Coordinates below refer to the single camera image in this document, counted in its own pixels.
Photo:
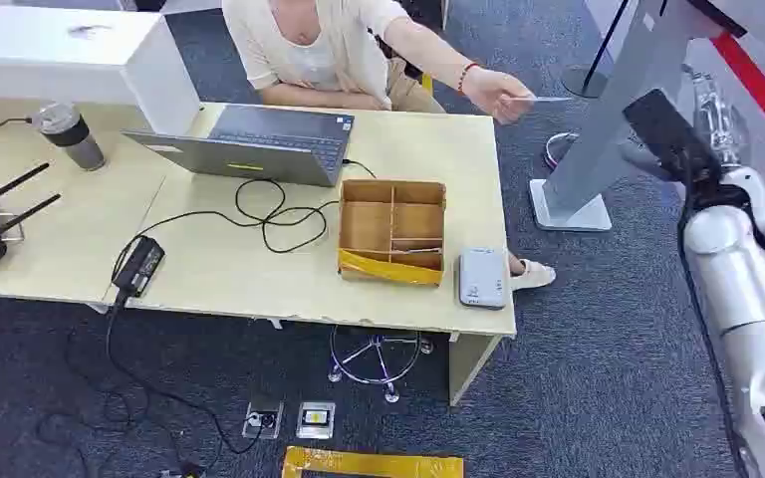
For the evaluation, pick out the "floor socket with plug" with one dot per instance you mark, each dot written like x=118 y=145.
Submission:
x=263 y=419

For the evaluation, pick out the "grey tumbler with clear lid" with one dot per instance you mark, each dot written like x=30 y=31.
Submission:
x=72 y=135

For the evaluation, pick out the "person's left hand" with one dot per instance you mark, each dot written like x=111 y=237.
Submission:
x=498 y=95

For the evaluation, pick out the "person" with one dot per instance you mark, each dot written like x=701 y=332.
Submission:
x=316 y=46

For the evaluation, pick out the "person's foot in pale shoe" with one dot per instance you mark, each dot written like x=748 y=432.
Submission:
x=533 y=275

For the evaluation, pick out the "grey round stanchion base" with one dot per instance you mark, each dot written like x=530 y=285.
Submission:
x=559 y=150

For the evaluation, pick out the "chrome stool base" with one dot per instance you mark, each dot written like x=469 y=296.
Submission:
x=377 y=359

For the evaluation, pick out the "grey kiosk stand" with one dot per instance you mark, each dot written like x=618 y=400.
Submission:
x=603 y=132

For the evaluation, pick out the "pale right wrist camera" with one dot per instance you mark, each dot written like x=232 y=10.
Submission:
x=755 y=198

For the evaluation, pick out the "black laptop power adapter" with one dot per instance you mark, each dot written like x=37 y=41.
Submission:
x=138 y=265

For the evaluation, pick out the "black stanchion with round base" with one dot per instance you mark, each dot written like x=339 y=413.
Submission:
x=584 y=82

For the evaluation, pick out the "grey laptop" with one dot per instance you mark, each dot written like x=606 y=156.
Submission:
x=270 y=148

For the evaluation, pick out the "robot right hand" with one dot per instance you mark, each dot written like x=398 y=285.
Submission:
x=679 y=135

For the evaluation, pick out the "pale wooden desk with leg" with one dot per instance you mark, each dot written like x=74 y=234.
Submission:
x=237 y=264

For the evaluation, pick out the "floor socket with yellow label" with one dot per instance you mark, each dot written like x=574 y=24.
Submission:
x=315 y=419

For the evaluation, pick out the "wooden box with dividers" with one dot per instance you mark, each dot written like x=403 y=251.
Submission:
x=392 y=231

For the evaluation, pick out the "white card reader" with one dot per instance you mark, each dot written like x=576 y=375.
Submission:
x=481 y=278

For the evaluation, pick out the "white card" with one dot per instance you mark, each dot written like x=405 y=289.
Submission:
x=551 y=99

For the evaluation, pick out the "red barrier belt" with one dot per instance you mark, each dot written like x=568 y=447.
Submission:
x=759 y=89

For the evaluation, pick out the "yellow tape frame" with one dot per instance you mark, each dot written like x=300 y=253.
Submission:
x=372 y=464

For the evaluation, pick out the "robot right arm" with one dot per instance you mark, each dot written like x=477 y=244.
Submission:
x=745 y=310

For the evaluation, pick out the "white cabinet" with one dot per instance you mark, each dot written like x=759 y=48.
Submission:
x=59 y=56

